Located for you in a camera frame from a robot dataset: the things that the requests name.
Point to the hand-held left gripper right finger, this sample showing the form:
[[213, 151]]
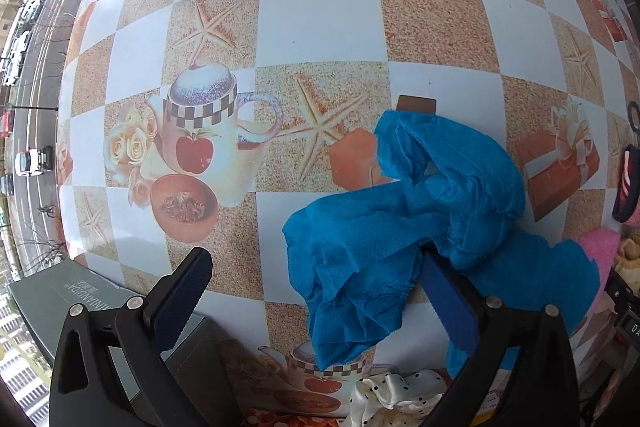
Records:
[[450, 307]]

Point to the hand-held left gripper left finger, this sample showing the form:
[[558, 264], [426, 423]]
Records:
[[182, 307]]

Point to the grey box with white inside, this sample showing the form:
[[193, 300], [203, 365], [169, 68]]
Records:
[[95, 302]]

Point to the blue shoe cover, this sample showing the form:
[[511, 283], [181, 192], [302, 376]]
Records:
[[380, 232]]

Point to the cream polka dot scrunchie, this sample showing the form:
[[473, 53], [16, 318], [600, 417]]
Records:
[[390, 399]]

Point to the striped knitted cuff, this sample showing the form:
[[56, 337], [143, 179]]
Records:
[[629, 192]]

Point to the small pink sponge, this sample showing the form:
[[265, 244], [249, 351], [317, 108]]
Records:
[[600, 249]]

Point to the checkered printed tablecloth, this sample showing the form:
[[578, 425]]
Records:
[[320, 22]]

